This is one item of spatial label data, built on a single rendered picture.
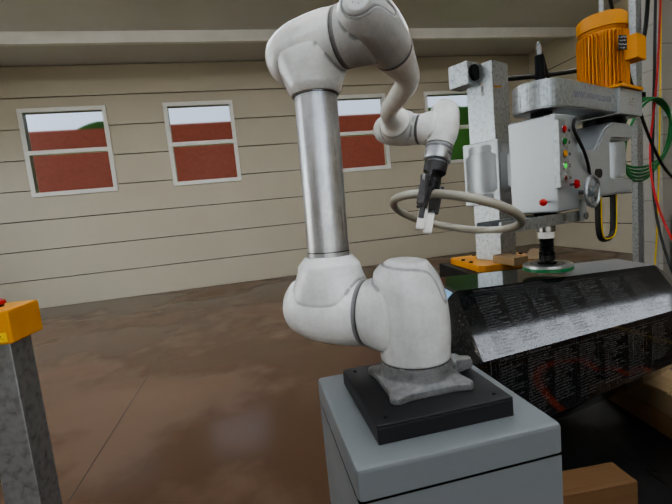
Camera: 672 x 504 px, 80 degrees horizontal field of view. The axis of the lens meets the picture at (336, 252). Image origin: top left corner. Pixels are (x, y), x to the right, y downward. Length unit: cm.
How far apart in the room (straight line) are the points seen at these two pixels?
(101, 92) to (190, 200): 227
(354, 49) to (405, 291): 52
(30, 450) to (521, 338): 164
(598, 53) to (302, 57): 199
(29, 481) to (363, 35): 128
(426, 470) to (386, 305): 30
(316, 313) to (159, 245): 706
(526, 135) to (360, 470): 165
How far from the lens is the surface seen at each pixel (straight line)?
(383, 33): 93
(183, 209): 780
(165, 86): 815
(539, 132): 203
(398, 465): 78
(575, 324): 198
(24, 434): 129
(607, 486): 196
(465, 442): 83
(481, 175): 280
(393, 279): 83
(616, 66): 270
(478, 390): 92
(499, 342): 179
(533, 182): 204
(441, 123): 140
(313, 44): 97
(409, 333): 84
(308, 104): 96
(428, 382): 88
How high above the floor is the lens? 124
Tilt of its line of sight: 6 degrees down
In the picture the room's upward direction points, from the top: 6 degrees counter-clockwise
